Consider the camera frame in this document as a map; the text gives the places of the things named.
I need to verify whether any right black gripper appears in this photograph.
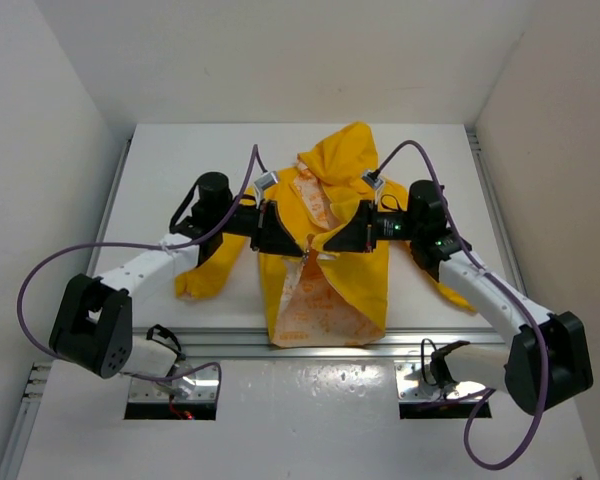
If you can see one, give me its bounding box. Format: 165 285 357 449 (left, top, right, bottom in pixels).
323 200 421 254

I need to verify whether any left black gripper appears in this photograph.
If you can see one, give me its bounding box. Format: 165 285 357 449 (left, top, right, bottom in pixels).
214 198 301 256

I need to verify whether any yellow hooded jacket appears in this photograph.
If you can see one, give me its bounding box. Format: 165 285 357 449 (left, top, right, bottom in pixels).
174 121 477 349

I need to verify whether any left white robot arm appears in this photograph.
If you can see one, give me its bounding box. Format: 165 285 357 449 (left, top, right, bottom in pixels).
49 172 303 381

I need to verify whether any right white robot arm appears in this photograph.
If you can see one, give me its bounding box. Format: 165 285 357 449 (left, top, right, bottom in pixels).
324 180 593 415

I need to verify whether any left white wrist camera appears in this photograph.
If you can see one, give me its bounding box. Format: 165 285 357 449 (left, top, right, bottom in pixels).
253 171 279 197

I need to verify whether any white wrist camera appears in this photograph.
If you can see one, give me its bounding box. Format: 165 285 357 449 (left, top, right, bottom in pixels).
253 171 279 197
361 169 385 197

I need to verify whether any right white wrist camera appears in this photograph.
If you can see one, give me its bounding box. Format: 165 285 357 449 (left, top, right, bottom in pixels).
361 169 385 197

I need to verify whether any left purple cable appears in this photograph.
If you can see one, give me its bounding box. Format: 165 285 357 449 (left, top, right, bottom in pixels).
16 144 271 386

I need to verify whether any purple cable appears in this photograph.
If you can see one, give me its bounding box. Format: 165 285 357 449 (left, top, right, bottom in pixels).
16 144 271 386
374 139 551 470

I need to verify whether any aluminium front rail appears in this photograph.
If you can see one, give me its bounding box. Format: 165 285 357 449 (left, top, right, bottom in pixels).
129 327 511 360

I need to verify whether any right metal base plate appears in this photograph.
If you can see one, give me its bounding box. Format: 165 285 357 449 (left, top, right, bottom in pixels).
394 359 485 404

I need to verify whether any metal base plate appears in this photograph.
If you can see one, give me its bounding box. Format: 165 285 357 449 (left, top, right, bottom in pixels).
128 362 222 406
394 359 485 404

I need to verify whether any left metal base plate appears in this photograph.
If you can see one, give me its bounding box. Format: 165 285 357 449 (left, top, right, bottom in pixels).
128 362 222 406

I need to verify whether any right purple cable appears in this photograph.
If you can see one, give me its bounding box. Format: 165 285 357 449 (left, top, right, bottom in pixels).
374 139 551 470

